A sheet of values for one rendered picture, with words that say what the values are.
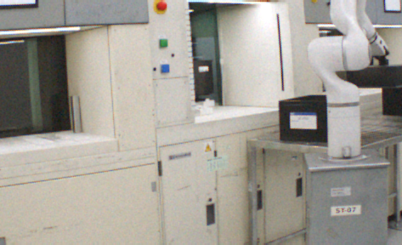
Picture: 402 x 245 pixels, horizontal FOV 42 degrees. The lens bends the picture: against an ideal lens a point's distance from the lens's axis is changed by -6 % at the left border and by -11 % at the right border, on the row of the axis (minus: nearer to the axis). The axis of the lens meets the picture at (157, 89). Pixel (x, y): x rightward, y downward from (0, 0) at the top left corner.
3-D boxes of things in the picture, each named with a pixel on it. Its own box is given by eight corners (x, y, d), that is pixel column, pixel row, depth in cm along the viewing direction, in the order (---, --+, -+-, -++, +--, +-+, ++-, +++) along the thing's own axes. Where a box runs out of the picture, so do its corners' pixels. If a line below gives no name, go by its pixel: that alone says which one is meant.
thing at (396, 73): (396, 88, 226) (394, 59, 226) (344, 88, 251) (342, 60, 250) (425, 83, 243) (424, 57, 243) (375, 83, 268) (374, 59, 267)
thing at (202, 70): (180, 104, 290) (176, 42, 289) (158, 103, 307) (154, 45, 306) (217, 99, 304) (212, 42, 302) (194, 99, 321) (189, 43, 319)
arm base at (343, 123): (375, 161, 170) (374, 106, 169) (320, 164, 174) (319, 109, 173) (365, 150, 189) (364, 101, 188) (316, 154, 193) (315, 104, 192)
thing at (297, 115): (278, 139, 235) (276, 100, 235) (310, 130, 254) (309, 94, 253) (330, 142, 215) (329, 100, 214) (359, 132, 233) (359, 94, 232)
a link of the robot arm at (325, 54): (357, 106, 172) (353, 35, 171) (306, 108, 181) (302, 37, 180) (361, 103, 183) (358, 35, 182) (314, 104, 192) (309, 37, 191)
